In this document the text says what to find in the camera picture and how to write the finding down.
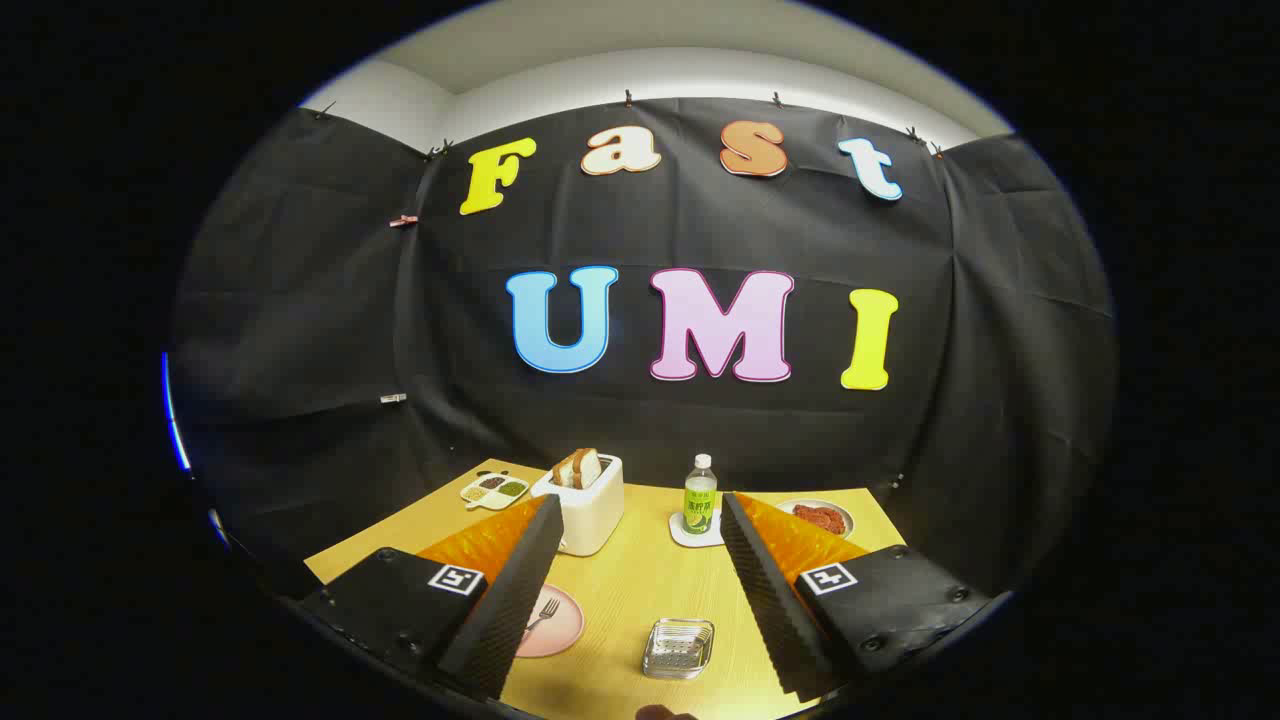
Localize metal wire basket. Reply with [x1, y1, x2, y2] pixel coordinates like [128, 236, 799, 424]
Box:
[642, 618, 716, 681]

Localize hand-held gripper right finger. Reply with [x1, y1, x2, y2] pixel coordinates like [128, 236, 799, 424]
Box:
[720, 491, 991, 704]

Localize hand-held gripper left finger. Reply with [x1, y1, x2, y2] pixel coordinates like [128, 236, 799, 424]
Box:
[300, 493, 566, 701]

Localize green label drink bottle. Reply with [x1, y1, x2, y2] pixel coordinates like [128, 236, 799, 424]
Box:
[683, 453, 720, 536]

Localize white coaster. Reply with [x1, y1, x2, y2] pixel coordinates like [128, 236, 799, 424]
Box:
[669, 508, 725, 548]

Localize black backdrop cloth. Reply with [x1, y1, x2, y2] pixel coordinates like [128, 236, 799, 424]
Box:
[170, 97, 1116, 601]

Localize white divided condiment tray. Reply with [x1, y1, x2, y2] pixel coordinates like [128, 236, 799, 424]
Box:
[460, 473, 530, 511]

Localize white plate of food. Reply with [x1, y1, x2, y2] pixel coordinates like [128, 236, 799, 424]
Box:
[775, 498, 856, 541]

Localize white toaster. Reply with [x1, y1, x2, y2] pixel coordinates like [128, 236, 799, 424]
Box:
[530, 455, 625, 557]

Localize pink plate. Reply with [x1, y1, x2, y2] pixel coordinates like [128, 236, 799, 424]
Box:
[515, 584, 585, 659]

